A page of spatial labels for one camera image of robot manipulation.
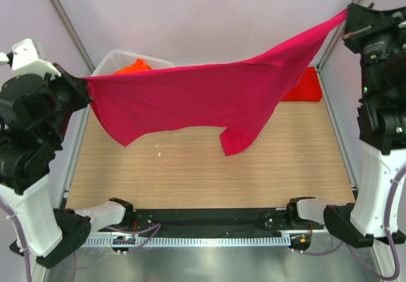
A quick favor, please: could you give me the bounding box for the white plastic basket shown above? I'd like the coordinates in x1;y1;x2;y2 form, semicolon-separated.
91;49;174;76

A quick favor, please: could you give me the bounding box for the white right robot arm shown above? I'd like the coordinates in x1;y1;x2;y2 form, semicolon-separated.
285;3;405;248

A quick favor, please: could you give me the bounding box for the folded red t-shirt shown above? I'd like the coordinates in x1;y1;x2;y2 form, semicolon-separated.
282;67;322;102

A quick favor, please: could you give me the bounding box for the right aluminium corner post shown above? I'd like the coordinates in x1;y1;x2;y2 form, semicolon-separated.
316;0;363;72

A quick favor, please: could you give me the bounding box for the white slotted cable duct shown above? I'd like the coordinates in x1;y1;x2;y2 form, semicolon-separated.
81;233;291;248

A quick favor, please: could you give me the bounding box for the orange t-shirt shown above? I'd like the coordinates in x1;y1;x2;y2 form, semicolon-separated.
114;58;152;75

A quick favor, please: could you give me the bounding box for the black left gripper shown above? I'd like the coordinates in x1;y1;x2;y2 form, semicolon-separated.
36;63;93;147

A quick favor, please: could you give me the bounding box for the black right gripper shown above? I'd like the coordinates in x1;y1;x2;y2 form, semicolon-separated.
343;3;406;101

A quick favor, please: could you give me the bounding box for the magenta pink t-shirt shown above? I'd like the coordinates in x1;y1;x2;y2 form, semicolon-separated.
87;11;347;156

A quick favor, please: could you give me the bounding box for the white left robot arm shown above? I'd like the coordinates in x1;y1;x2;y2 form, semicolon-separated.
1;67;134;269

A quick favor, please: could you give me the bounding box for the left aluminium corner post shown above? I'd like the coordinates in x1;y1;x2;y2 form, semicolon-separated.
48;0;95;73

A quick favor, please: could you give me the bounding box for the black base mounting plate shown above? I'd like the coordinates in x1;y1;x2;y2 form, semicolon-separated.
114;208;324;238

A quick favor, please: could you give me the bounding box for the aluminium corner post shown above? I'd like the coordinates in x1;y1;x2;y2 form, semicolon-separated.
316;0;363;72
48;0;95;73

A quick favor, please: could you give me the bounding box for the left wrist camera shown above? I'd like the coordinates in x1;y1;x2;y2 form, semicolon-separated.
1;38;62;79

